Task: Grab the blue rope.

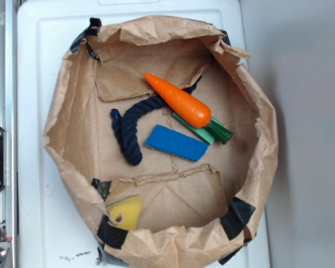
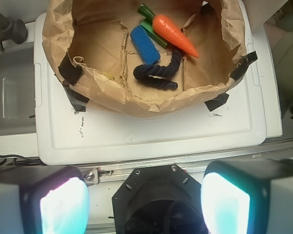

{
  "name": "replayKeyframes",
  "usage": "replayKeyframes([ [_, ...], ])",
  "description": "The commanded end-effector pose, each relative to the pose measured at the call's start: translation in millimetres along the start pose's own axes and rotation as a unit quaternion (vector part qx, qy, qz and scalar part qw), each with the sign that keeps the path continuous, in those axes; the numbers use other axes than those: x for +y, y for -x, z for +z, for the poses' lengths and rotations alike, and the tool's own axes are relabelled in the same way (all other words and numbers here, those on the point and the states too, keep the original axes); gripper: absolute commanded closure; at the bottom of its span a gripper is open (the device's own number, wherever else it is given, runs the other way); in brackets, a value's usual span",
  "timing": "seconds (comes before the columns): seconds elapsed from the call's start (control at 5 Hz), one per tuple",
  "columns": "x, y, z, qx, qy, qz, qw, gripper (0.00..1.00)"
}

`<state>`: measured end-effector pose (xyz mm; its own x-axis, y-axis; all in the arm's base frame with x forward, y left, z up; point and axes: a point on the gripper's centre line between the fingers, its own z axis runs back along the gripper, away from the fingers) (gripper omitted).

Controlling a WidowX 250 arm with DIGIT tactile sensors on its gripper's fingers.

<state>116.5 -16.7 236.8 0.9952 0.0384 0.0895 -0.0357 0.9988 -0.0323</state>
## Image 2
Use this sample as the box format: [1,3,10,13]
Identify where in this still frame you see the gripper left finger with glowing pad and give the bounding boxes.
[0,166,89,234]

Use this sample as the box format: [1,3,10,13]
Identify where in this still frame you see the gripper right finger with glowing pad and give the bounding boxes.
[201,159,293,234]

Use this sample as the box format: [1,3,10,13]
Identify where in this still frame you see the dark blue twisted rope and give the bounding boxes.
[133,50,183,91]

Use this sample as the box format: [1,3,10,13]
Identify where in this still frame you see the white plastic bin lid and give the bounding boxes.
[34,0,267,165]

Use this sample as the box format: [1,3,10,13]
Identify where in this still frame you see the grey plastic bin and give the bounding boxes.
[0,42,36,136]

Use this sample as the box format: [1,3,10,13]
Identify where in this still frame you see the black tape strip right lower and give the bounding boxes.
[205,93,229,112]

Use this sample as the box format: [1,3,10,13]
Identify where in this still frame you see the black tape strip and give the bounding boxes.
[58,52,84,85]
[230,51,257,82]
[205,93,229,112]
[63,86,89,112]

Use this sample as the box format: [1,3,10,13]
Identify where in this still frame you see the black tape strip left lower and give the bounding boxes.
[63,86,89,112]

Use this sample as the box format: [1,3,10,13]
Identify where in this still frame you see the black tape strip right upper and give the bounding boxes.
[230,51,257,82]

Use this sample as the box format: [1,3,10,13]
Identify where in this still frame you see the black tape strip left upper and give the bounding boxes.
[58,52,84,85]

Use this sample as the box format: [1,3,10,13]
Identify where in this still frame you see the brown paper bag tray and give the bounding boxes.
[42,0,247,117]

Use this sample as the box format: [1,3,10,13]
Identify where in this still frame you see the black clamp knob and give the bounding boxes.
[0,13,28,52]

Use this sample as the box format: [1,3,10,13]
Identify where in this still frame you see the blue sponge block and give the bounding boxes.
[130,25,161,65]

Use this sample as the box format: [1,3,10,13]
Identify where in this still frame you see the orange plastic toy carrot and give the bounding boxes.
[152,15,199,58]

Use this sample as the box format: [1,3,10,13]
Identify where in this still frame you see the green carrot stem pieces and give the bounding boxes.
[138,3,168,49]

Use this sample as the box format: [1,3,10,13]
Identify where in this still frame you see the black cable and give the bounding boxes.
[0,149,41,166]

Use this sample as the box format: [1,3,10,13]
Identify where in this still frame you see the aluminium rail with bracket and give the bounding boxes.
[80,140,293,187]

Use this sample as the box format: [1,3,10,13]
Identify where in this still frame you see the black octagonal mount plate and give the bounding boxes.
[112,164,208,234]

